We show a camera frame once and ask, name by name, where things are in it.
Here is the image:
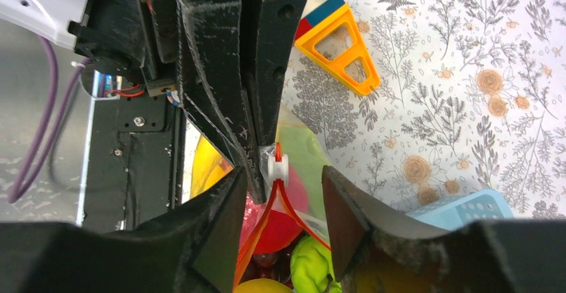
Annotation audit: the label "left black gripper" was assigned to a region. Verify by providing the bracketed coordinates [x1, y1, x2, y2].
[69, 0, 306, 204]

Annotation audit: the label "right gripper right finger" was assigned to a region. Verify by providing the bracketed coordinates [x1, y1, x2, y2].
[322, 166, 565, 292]

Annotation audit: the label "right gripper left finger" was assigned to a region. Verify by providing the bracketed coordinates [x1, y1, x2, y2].
[1, 167, 247, 292]

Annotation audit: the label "green pepper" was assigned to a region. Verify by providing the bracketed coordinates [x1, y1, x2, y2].
[290, 236, 342, 293]

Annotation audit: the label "red apple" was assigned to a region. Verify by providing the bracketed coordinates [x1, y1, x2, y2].
[239, 174, 309, 254]

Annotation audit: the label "yellow mango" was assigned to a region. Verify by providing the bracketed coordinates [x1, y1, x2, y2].
[233, 278, 294, 293]

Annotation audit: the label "dark purple grapes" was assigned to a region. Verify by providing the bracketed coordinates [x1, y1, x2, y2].
[252, 250, 291, 284]

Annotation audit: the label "yellow banana bunch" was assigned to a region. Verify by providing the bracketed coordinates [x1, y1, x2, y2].
[189, 135, 233, 199]

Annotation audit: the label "clear zip top bag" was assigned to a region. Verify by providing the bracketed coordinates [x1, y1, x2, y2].
[183, 105, 337, 293]

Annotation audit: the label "light blue plastic basket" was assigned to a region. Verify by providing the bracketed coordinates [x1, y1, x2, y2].
[407, 189, 514, 231]

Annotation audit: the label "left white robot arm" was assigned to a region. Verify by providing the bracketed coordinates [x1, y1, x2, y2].
[1, 0, 307, 204]

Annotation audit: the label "yellow orange toy truck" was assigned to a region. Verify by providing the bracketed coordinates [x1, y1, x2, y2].
[294, 0, 380, 96]

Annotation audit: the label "floral table mat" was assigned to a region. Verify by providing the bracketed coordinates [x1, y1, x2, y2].
[284, 0, 565, 219]

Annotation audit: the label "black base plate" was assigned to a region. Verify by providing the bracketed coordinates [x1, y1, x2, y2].
[77, 95, 186, 233]

